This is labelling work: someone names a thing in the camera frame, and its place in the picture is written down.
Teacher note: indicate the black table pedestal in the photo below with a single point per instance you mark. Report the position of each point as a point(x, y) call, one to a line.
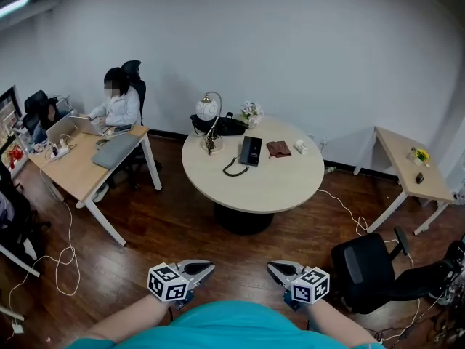
point(243, 222)

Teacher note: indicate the green bottle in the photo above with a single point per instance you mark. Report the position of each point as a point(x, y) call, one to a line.
point(330, 169)

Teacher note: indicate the white power adapter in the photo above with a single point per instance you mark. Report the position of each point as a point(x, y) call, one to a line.
point(17, 328)

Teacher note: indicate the grey laptop sleeve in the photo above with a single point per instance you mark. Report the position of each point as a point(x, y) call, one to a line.
point(115, 151)

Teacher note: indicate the small dark mouse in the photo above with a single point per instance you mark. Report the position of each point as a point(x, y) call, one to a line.
point(102, 142)

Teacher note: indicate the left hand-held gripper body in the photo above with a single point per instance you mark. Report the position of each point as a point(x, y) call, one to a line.
point(167, 284)

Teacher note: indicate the grey floor device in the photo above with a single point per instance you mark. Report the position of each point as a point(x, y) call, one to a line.
point(452, 289)

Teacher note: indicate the white power strip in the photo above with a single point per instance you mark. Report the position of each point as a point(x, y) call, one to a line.
point(61, 151)

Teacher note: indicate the person's right forearm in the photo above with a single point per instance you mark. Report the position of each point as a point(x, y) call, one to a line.
point(338, 322)

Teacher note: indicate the black mesh office chair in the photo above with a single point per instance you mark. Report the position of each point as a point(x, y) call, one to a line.
point(367, 267)

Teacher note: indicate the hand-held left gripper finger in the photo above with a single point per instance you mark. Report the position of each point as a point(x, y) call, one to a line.
point(196, 264)
point(200, 276)

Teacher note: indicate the silver laptop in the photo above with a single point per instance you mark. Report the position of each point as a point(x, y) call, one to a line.
point(87, 126)
point(61, 129)

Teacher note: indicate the person's left forearm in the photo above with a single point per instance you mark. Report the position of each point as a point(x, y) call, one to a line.
point(134, 318)

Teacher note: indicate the white wall outlet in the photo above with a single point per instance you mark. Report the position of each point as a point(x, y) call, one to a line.
point(312, 137)

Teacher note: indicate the white globe desk lamp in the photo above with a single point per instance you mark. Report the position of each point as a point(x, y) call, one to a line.
point(206, 110)

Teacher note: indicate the person's teal shirt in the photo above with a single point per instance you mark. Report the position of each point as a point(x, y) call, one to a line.
point(225, 325)

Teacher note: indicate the pink flower bouquet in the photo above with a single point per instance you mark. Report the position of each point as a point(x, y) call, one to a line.
point(251, 111)

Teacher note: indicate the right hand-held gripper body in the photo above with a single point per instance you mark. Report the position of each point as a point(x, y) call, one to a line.
point(310, 285)

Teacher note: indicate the long wooden desk white legs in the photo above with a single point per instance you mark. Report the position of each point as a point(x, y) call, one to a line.
point(78, 175)

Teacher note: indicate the black computer monitor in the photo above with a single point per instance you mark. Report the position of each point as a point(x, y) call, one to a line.
point(9, 115)

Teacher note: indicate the small wooden desk white legs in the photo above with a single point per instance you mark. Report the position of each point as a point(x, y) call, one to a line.
point(414, 175)

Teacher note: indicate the yellow flower pot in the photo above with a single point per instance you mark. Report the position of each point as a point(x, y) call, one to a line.
point(421, 155)

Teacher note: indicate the white paper cup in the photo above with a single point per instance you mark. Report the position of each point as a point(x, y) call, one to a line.
point(301, 146)

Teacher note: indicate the black rectangular box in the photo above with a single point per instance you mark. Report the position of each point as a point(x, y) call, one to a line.
point(250, 151)

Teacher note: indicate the smartphone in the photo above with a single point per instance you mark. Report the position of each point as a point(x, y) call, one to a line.
point(122, 129)

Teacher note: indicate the brown leather pouch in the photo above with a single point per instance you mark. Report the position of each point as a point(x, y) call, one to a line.
point(278, 149)

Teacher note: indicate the black bag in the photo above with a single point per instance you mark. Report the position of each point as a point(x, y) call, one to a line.
point(229, 126)

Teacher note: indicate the ceiling light tube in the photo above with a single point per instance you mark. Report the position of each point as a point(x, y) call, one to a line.
point(14, 6)

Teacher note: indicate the black headrest office chair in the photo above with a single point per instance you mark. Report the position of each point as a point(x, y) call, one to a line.
point(138, 86)
point(36, 107)

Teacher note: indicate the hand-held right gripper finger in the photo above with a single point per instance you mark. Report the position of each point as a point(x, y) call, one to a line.
point(283, 277)
point(294, 266)

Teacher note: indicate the white plugged charger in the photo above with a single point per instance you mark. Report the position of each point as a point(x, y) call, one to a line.
point(325, 141)

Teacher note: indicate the small black object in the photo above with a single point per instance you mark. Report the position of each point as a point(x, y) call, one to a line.
point(420, 178)

